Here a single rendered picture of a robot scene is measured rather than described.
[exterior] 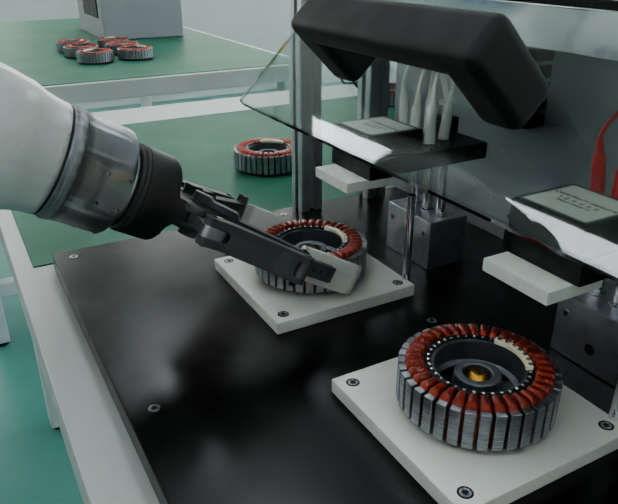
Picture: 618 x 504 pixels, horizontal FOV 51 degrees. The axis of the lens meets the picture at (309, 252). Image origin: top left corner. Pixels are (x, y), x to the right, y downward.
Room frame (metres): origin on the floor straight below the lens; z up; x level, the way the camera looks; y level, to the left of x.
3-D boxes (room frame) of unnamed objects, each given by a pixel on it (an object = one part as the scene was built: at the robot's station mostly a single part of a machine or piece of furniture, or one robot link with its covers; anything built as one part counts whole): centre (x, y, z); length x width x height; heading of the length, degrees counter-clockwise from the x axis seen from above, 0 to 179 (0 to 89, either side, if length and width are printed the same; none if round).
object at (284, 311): (0.59, 0.00, 0.78); 0.15 x 0.15 x 0.01; 29
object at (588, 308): (0.45, -0.25, 0.80); 0.08 x 0.05 x 0.06; 29
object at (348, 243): (0.59, 0.00, 0.80); 0.11 x 0.11 x 0.04
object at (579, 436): (0.38, -0.12, 0.78); 0.15 x 0.15 x 0.01; 29
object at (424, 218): (0.66, -0.13, 0.80); 0.08 x 0.05 x 0.06; 29
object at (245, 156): (1.04, 0.07, 0.77); 0.11 x 0.11 x 0.04
